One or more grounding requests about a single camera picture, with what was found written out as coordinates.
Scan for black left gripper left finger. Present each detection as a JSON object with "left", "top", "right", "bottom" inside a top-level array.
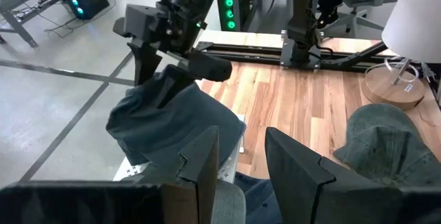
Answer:
[{"left": 137, "top": 125, "right": 220, "bottom": 224}]

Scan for white perforated metal rack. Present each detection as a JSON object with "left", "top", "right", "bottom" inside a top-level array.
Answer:
[{"left": 112, "top": 113, "right": 247, "bottom": 224}]

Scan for grey office chair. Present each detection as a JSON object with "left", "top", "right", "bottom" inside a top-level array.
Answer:
[{"left": 322, "top": 0, "right": 389, "bottom": 41}]

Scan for grey metal table frame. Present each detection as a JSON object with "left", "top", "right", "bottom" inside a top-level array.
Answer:
[{"left": 0, "top": 0, "right": 66, "bottom": 49}]

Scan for dark slate blue cap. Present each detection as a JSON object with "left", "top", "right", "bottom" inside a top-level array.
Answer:
[{"left": 105, "top": 64, "right": 246, "bottom": 170}]

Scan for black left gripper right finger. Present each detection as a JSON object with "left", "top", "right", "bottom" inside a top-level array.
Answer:
[{"left": 265, "top": 126, "right": 402, "bottom": 224}]

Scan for black aluminium table frame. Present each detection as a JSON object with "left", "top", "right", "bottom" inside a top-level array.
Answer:
[{"left": 194, "top": 39, "right": 400, "bottom": 74}]

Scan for white shade wooden base lamp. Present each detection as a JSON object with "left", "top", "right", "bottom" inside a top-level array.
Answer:
[{"left": 361, "top": 0, "right": 441, "bottom": 112}]

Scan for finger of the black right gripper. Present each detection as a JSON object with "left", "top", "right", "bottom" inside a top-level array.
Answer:
[
  {"left": 127, "top": 43, "right": 163, "bottom": 87},
  {"left": 156, "top": 63, "right": 196, "bottom": 110}
]

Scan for dark green cap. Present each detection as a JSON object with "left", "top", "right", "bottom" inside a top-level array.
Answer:
[{"left": 332, "top": 103, "right": 441, "bottom": 187}]

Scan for black computer tower green lights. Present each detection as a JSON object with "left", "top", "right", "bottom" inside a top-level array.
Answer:
[{"left": 216, "top": 0, "right": 243, "bottom": 32}]

